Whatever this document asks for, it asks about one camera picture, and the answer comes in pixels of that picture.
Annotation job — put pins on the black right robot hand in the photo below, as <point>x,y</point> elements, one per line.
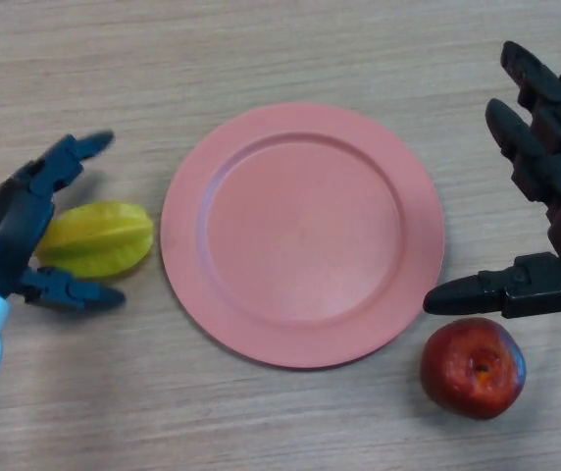
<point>555,147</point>

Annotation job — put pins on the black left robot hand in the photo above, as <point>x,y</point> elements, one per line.
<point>11,235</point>

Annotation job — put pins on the yellow starfruit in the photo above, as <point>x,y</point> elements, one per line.
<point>99,240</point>

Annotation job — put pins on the pink round plate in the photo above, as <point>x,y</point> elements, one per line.
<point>305,235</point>

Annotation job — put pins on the red apple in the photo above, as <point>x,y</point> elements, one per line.
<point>472,368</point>

